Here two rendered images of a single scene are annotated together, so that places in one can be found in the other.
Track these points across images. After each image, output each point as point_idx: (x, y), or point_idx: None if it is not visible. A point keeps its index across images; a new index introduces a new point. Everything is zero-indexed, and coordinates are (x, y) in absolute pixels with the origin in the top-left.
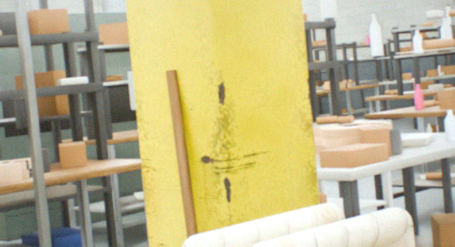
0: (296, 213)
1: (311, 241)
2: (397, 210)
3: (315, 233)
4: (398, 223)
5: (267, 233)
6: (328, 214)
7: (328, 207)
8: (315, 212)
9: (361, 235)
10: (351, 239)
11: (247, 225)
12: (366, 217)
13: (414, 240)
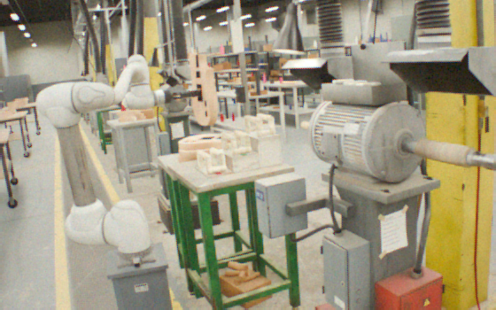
0: (266, 115)
1: (247, 117)
2: (256, 118)
3: (249, 116)
4: (254, 120)
5: (261, 116)
6: (267, 117)
7: (268, 116)
8: (267, 116)
9: (251, 119)
10: (250, 119)
11: (261, 114)
12: (253, 117)
13: (256, 123)
